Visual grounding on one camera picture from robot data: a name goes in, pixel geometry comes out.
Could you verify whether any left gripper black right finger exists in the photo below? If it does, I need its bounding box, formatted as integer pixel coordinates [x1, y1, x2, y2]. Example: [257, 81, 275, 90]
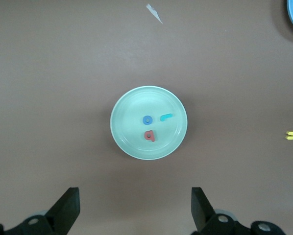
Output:
[191, 187, 288, 235]

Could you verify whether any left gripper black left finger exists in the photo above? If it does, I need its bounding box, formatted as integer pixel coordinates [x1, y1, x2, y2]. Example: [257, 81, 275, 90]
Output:
[0, 187, 80, 235]

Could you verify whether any pink foam letter b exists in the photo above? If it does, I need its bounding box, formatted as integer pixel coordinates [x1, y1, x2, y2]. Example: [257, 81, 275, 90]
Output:
[144, 129, 156, 142]

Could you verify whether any pale green round plate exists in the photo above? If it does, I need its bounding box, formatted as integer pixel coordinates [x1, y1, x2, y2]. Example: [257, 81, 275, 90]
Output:
[109, 85, 188, 161]

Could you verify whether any brown table cover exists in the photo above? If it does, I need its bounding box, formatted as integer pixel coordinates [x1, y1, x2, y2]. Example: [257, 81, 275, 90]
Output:
[0, 0, 293, 235]

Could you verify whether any white paper scrap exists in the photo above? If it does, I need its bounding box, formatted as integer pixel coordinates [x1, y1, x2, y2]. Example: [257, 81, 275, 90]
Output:
[146, 3, 163, 24]

